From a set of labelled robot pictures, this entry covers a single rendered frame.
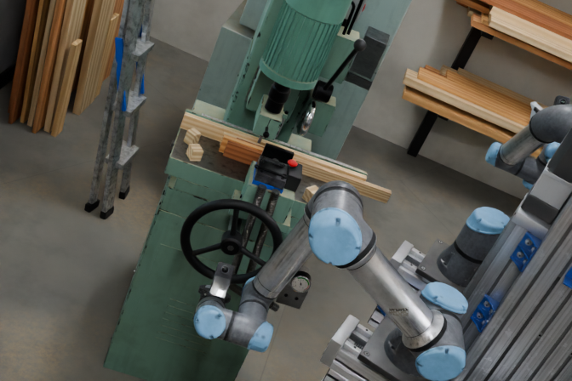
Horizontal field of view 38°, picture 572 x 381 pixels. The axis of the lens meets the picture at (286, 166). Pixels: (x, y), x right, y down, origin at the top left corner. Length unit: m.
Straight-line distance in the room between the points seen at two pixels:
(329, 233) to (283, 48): 0.71
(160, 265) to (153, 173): 1.33
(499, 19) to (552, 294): 2.27
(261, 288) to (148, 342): 0.84
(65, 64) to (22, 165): 0.49
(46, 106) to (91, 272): 0.97
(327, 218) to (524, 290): 0.66
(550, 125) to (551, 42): 1.93
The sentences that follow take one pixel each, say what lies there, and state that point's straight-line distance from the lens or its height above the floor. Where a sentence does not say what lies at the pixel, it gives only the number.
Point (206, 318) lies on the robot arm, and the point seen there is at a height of 0.85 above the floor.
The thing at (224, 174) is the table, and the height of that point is 0.90.
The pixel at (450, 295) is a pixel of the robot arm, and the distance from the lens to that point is 2.16.
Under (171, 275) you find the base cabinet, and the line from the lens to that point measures 2.68.
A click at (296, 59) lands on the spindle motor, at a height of 1.29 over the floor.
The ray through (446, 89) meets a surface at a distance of 4.45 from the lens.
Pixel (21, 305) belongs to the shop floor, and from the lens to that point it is 3.15.
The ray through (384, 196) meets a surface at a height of 0.92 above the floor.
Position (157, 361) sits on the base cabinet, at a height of 0.11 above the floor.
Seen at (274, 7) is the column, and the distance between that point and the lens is 2.56.
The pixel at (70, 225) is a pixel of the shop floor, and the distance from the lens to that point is 3.52.
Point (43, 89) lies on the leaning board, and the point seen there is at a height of 0.24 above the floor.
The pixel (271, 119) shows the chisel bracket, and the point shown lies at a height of 1.07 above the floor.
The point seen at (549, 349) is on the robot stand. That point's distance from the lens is 2.32.
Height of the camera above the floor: 2.21
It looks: 30 degrees down
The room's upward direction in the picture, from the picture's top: 24 degrees clockwise
